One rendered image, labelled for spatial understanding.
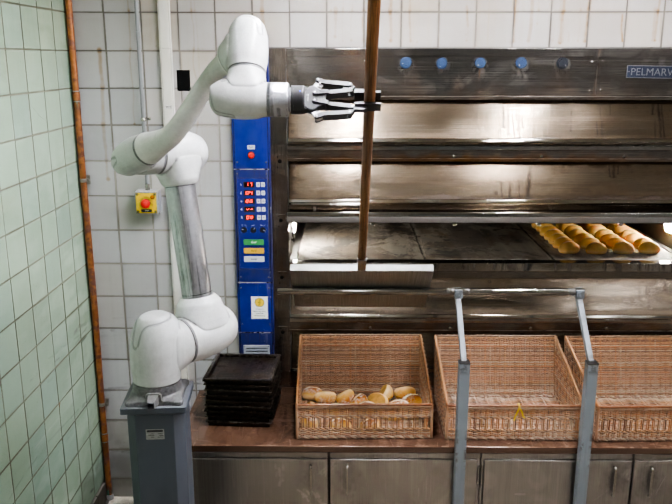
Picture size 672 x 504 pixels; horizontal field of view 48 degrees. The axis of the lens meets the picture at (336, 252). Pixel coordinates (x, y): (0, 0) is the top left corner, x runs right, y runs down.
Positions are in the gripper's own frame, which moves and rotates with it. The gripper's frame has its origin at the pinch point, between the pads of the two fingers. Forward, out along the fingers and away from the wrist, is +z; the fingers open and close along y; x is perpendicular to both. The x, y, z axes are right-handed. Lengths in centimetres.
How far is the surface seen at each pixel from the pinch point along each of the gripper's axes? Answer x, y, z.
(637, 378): -170, 22, 126
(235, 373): -147, 29, -51
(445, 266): -144, -20, 39
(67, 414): -151, 46, -120
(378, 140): -105, -60, 8
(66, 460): -159, 64, -120
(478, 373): -170, 21, 55
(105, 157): -114, -56, -109
